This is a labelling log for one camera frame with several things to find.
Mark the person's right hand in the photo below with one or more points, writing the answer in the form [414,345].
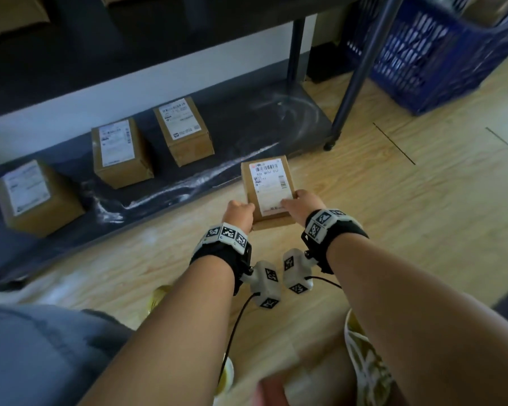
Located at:
[307,205]

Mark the person's left hand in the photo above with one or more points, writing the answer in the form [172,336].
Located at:
[239,215]

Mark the group of brown cardboard boxes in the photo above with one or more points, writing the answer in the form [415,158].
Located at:
[122,164]

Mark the dark metal shelf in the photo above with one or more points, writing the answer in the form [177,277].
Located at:
[110,46]

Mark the person's left forearm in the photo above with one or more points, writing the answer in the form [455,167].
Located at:
[165,346]

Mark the person's right forearm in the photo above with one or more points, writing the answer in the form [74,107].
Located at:
[427,325]

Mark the person's blue jeans leg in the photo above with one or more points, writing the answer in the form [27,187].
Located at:
[38,355]

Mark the black marker wristband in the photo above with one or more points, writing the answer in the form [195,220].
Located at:
[220,253]
[338,236]

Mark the white marker cube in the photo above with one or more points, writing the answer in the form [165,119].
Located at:
[296,270]

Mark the pink plastic stool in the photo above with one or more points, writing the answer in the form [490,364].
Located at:
[273,393]

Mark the blue plastic crate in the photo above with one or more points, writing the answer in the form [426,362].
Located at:
[427,67]

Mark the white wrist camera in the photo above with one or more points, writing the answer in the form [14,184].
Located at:
[264,287]

